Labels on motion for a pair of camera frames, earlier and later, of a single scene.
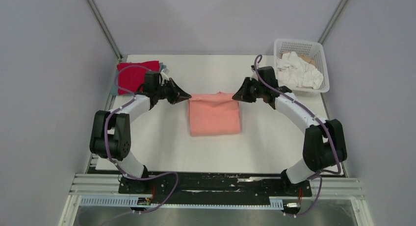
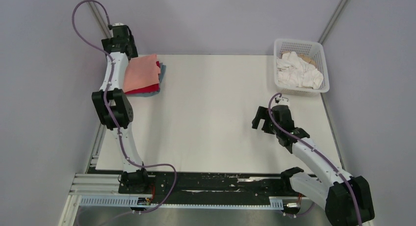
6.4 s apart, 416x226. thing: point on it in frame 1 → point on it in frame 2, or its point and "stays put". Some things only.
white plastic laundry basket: (301, 66) stays put
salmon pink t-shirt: (214, 113) → (141, 72)
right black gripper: (242, 94) → (262, 113)
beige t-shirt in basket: (304, 58) stays put
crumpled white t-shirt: (292, 68) stays put
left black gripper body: (162, 91) → (133, 49)
